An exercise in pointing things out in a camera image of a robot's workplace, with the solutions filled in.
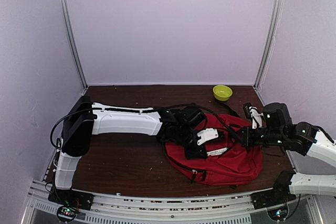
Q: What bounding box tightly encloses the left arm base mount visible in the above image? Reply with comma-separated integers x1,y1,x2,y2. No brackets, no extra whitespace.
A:
48,189,94,223

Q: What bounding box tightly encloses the red backpack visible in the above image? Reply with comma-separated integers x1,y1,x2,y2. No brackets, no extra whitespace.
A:
163,104,263,186

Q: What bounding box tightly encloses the aluminium frame post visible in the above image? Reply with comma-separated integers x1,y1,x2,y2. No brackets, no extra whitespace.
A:
60,0,89,93
254,0,284,92

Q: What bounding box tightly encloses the left aluminium frame post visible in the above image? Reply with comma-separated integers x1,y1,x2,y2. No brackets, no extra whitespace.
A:
60,0,89,93

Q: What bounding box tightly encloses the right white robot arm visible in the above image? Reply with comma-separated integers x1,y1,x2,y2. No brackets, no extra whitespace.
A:
235,102,335,204

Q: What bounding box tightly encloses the front aluminium rail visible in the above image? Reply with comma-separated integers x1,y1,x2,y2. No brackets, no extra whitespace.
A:
20,180,316,223

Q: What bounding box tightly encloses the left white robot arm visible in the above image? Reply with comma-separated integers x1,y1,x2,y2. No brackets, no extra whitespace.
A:
52,97,207,205

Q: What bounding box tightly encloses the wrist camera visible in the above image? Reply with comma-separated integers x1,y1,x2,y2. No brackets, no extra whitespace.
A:
243,103,264,129
196,128,225,146

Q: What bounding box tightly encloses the lime green bowl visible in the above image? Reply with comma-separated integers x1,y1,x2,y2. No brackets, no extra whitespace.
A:
213,85,233,101

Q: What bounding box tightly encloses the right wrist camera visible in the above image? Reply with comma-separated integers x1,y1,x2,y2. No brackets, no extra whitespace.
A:
243,103,264,129

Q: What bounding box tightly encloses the right aluminium frame post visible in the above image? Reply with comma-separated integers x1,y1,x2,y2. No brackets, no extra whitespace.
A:
254,0,284,92

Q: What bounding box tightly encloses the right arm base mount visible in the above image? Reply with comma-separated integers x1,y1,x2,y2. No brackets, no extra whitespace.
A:
251,189,289,222

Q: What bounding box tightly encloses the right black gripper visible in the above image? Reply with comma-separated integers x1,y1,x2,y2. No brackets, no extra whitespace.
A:
232,126,285,148

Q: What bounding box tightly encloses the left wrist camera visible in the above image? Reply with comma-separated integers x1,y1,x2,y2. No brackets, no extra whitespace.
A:
196,128,225,146

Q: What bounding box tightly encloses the teal capped white marker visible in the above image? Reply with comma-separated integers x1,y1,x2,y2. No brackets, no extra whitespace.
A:
207,147,228,156

